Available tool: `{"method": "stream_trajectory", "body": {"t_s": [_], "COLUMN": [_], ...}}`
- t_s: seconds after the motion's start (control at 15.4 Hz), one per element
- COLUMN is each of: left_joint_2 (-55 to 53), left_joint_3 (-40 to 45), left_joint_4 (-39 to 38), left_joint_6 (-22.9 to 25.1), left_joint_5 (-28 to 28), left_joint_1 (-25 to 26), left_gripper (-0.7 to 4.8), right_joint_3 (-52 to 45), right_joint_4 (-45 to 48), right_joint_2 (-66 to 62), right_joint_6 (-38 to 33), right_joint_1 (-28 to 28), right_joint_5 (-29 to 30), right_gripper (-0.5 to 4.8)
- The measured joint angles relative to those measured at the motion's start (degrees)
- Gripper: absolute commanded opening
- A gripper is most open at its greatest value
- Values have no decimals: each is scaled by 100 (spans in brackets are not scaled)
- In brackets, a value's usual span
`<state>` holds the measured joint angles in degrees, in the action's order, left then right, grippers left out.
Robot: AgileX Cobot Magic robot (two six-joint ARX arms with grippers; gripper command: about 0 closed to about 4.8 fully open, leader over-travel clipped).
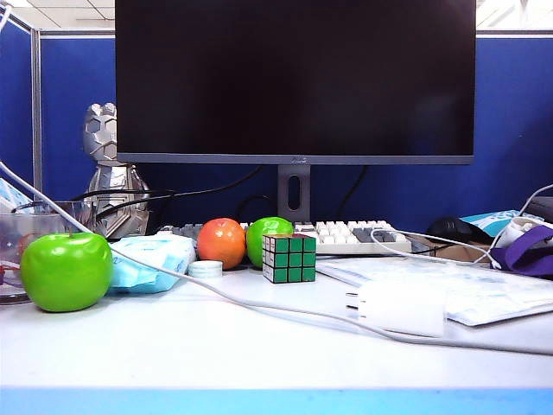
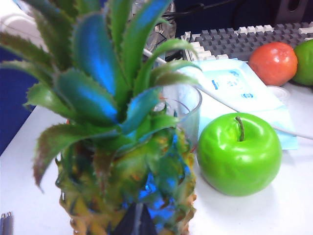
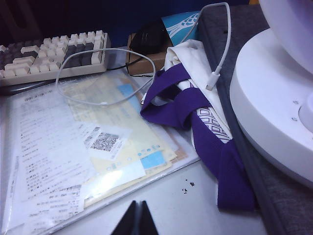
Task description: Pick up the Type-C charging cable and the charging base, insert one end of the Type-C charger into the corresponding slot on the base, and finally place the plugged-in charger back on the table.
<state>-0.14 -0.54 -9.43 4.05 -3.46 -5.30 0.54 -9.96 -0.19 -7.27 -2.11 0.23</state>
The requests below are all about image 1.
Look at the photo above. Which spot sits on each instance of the white charging base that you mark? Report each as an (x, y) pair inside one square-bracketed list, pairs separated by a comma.
[(402, 309)]

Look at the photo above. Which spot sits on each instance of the small green apple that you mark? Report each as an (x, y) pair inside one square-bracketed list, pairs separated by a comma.
[(270, 225)]

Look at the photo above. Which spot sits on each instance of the grey monitor stand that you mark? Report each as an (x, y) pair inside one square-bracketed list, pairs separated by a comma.
[(283, 190)]

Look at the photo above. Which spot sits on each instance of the Rubik's cube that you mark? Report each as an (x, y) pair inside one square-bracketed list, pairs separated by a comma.
[(289, 259)]

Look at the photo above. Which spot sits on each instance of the orange red round fruit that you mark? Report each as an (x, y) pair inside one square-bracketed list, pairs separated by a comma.
[(220, 242)]

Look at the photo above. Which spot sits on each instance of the white grey keyboard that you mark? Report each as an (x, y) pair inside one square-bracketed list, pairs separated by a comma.
[(341, 235)]

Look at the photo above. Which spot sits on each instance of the small white blue tape roll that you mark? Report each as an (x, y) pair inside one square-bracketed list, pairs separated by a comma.
[(205, 269)]

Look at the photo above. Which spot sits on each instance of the black computer monitor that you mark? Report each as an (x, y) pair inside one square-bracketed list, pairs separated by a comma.
[(302, 86)]

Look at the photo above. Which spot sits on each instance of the light blue tissue pack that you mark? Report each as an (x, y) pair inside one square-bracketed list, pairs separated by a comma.
[(138, 279)]

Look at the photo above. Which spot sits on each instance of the black computer mouse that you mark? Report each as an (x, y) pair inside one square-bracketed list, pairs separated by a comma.
[(449, 227)]

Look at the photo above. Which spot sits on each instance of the brown cardboard box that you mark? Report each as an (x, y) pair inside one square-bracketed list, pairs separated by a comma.
[(458, 253)]

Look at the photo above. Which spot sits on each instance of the silver angular figurine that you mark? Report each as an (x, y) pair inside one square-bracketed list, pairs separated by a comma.
[(101, 134)]

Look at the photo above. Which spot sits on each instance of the clear plastic document folder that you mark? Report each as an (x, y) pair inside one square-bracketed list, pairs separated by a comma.
[(475, 289)]

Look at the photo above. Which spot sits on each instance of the teal white printed bag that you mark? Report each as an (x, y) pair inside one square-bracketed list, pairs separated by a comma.
[(497, 220)]

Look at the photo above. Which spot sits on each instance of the large green apple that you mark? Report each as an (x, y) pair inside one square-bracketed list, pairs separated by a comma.
[(65, 272)]

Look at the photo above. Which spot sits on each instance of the white rolled item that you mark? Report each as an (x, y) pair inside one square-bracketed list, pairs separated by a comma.
[(516, 229)]

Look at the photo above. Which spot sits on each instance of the purple cloth bag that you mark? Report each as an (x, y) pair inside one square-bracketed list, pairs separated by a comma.
[(527, 255)]

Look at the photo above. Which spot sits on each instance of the blue white plastic packet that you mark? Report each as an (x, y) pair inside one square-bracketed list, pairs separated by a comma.
[(10, 194)]

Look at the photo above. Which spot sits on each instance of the dark grey pouch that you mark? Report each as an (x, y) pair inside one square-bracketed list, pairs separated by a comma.
[(543, 208)]

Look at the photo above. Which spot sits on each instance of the grey metal partition post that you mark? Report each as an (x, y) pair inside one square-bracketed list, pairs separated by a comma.
[(36, 108)]

